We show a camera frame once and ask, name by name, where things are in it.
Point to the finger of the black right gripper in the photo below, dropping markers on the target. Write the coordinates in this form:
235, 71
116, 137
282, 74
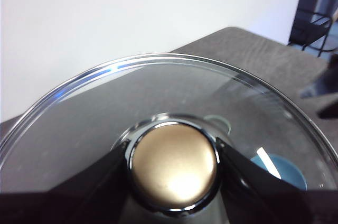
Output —
326, 84
331, 111

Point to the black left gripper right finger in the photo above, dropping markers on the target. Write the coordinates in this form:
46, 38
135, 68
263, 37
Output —
264, 200

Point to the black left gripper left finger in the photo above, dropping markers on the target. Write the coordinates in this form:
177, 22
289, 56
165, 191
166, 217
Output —
66, 205

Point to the glass lid with green knob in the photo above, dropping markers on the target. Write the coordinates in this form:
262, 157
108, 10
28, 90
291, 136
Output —
174, 166

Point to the pale green electric steamer pot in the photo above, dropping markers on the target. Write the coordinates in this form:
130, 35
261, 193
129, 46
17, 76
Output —
227, 126

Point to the blue ribbed bowl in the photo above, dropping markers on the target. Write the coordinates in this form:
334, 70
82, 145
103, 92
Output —
289, 172

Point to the black metal frame rack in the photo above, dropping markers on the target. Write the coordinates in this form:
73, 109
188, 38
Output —
311, 27

